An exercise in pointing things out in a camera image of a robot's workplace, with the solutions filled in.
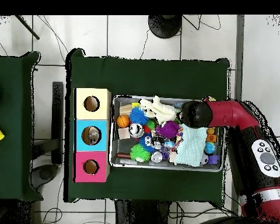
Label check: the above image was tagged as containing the wooden three-hole sorting box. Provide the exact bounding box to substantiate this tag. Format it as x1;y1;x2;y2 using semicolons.
73;87;112;183

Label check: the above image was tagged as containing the crushed silver can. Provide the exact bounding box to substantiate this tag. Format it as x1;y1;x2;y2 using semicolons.
128;122;145;138

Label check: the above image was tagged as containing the blue spiky rubber ball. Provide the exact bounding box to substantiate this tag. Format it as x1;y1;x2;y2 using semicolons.
129;106;150;125

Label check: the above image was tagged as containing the orange toy basketball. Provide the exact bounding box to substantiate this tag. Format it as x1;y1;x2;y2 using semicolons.
116;114;131;128

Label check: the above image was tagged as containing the blue spiky ball with eyes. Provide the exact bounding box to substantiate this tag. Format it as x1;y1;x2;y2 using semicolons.
138;134;156;152

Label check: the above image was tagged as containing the green spiky rubber ball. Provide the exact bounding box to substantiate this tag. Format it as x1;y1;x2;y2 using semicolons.
129;143;152;163

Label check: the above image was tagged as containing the purple spiky rubber toy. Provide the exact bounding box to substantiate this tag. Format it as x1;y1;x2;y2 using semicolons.
155;120;180;139

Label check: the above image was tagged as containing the colourful dotted cloth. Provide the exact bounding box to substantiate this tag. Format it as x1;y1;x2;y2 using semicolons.
173;96;217;150

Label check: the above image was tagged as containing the dark green tablecloth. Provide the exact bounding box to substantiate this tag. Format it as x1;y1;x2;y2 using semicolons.
64;48;230;203

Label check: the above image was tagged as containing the mint green knitted cloth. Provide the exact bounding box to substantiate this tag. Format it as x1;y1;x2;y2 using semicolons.
176;123;208;167

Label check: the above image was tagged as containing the small globe ball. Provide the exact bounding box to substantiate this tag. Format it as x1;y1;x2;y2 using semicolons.
203;141;216;155

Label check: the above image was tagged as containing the black flat panel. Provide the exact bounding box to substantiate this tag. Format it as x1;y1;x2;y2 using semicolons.
51;81;64;165

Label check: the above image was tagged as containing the black round stand base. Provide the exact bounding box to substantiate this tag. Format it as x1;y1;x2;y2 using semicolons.
148;15;183;39

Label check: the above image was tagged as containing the grey stand foot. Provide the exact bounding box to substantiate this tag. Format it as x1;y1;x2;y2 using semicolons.
30;163;60;190

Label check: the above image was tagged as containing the dark green side-table cloth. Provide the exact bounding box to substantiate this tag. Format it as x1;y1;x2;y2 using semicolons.
0;51;43;202

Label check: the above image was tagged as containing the black rod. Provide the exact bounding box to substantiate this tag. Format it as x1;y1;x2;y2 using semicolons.
15;15;41;40

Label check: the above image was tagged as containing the silver wire mesh bin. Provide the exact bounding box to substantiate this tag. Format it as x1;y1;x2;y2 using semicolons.
110;94;226;173

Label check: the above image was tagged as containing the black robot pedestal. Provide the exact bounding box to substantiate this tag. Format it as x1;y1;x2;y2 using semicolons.
114;199;172;224

